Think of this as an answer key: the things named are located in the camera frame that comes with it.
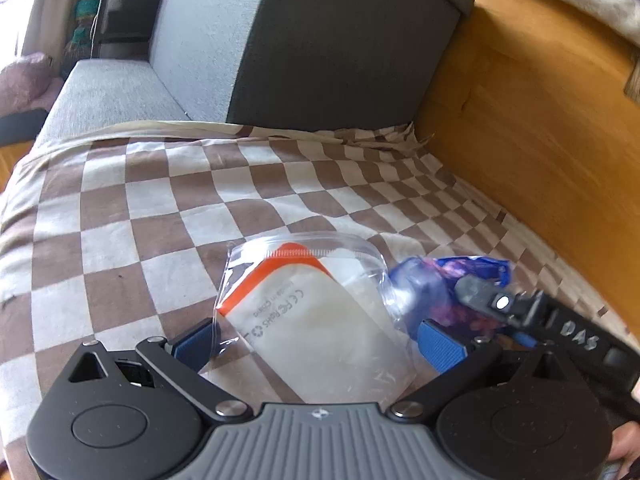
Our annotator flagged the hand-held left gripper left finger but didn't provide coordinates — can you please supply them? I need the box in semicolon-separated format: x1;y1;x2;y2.
67;317;251;421

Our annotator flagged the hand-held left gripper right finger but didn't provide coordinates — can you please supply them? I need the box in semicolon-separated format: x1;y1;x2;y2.
390;320;583;418

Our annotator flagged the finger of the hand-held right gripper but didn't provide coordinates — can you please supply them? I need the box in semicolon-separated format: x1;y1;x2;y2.
500;329;542;350
454;276;526;328

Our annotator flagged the purple blue wrapper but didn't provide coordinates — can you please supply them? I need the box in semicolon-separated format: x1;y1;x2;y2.
387;255;513;343

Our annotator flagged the clear zip bag orange stripe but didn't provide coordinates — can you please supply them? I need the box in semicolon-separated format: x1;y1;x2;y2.
199;239;418;406

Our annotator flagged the person's right hand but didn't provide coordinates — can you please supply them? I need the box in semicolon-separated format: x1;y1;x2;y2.
611;425;640;463

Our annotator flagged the brown checkered blanket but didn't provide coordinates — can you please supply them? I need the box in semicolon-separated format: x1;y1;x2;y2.
0;120;640;480

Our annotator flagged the black basket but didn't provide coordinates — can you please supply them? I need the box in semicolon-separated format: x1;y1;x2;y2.
0;107;51;146

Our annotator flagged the pink cushion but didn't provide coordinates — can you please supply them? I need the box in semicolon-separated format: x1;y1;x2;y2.
0;52;63;111

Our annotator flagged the grey storage box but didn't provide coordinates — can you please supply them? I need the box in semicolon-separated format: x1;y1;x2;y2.
150;0;476;133

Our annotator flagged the teal printed packaging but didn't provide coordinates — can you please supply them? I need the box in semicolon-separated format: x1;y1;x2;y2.
62;0;106;61

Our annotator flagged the black drawer tower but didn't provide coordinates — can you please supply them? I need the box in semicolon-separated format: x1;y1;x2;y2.
92;0;168;58

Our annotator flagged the wooden bed frame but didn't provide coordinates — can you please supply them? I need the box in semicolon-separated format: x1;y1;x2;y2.
0;142;36;196

